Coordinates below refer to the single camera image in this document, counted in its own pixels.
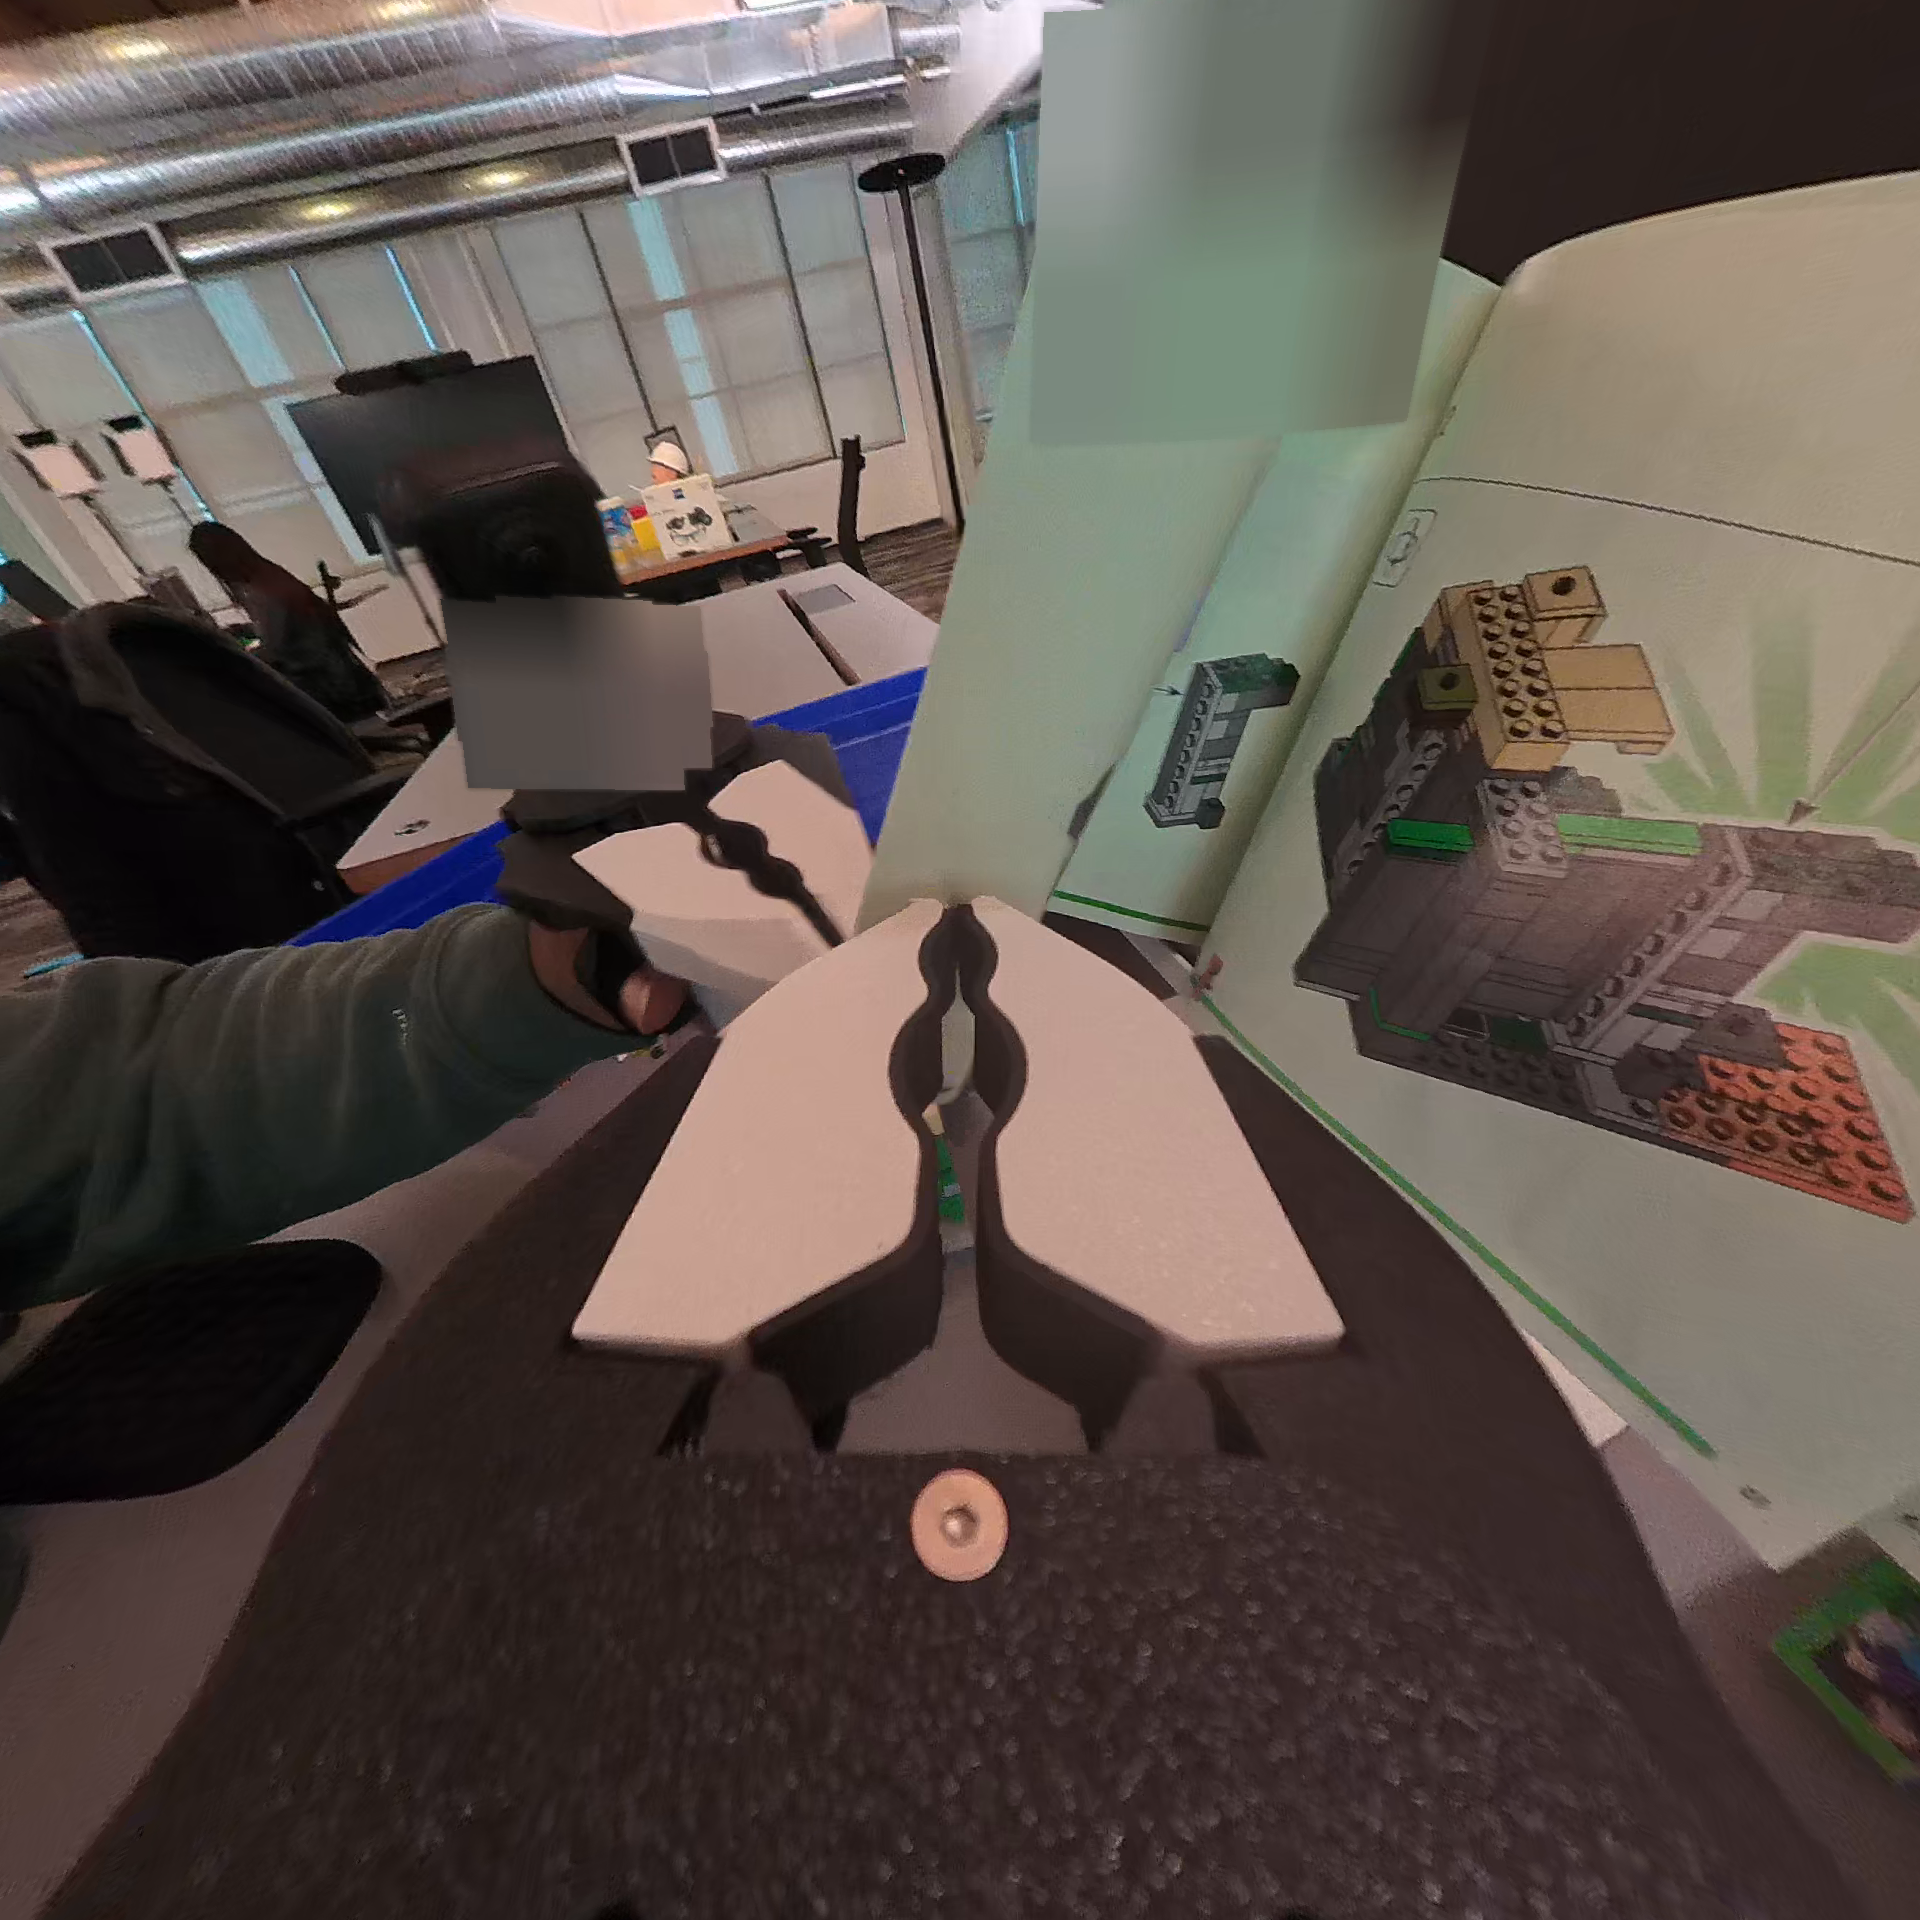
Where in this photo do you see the blue plastic storage bin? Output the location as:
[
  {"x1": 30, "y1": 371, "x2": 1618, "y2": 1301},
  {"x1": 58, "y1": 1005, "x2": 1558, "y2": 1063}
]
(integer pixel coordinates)
[{"x1": 286, "y1": 668, "x2": 933, "y2": 951}]

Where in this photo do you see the large black display screen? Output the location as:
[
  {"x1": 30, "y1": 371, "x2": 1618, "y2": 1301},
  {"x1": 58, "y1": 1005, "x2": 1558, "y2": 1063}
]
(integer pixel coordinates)
[{"x1": 286, "y1": 354, "x2": 578, "y2": 559}]

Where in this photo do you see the brown side table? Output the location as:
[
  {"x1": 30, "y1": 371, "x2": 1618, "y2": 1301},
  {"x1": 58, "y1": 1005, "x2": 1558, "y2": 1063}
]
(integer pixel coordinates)
[{"x1": 614, "y1": 526, "x2": 798, "y2": 600}]

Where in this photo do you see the black flat panel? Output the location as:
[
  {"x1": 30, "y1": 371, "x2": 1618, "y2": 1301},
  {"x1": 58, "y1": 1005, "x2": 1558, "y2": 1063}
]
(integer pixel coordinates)
[{"x1": 1439, "y1": 0, "x2": 1920, "y2": 290}]

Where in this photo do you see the large glass window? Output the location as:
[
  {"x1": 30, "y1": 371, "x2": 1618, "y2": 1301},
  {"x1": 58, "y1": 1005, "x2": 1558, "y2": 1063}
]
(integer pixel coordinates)
[{"x1": 0, "y1": 158, "x2": 1038, "y2": 527}]

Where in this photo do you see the person's left forearm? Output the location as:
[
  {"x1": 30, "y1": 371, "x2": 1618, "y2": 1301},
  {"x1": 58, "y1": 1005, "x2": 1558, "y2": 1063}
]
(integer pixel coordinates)
[{"x1": 0, "y1": 901, "x2": 634, "y2": 1310}]

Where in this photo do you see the large silver ventilation duct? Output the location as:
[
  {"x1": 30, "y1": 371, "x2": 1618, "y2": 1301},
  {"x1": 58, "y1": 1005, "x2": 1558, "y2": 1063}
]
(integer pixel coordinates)
[{"x1": 0, "y1": 0, "x2": 1038, "y2": 152}]

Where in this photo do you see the person's left hand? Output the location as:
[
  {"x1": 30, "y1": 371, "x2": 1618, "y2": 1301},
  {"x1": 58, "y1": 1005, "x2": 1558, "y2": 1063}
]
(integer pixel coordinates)
[{"x1": 533, "y1": 915, "x2": 699, "y2": 1040}]

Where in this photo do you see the grey desk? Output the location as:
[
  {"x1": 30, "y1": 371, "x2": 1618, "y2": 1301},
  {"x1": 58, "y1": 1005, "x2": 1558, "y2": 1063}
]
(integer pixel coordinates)
[{"x1": 0, "y1": 1035, "x2": 1920, "y2": 1920}]

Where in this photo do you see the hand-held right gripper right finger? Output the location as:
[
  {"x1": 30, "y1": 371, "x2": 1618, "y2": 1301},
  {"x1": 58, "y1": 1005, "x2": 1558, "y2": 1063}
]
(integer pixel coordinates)
[{"x1": 966, "y1": 894, "x2": 1347, "y2": 1362}]

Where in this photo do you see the instruction booklet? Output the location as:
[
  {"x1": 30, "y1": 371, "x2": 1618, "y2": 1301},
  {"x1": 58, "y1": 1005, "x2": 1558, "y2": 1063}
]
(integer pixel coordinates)
[{"x1": 862, "y1": 0, "x2": 1920, "y2": 1574}]

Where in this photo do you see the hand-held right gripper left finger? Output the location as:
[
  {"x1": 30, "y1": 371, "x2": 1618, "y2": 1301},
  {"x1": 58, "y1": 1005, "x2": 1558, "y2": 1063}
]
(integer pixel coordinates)
[{"x1": 574, "y1": 895, "x2": 962, "y2": 1362}]

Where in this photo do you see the black floor lamp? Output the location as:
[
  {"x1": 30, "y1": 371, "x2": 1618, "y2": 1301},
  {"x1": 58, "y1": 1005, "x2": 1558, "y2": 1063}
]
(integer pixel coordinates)
[{"x1": 856, "y1": 150, "x2": 973, "y2": 539}]

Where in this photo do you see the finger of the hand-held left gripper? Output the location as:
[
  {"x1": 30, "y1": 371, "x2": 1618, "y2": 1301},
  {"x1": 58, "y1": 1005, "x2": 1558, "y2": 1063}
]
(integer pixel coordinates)
[
  {"x1": 693, "y1": 757, "x2": 883, "y2": 951},
  {"x1": 568, "y1": 823, "x2": 848, "y2": 1038}
]

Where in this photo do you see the green toy set box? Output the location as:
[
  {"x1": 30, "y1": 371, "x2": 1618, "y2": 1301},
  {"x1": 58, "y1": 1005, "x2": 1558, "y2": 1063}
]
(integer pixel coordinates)
[{"x1": 1768, "y1": 1551, "x2": 1920, "y2": 1795}]

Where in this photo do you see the slim silver ventilation duct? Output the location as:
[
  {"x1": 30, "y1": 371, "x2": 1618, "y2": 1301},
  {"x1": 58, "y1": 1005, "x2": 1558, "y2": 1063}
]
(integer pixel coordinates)
[{"x1": 0, "y1": 141, "x2": 634, "y2": 278}]

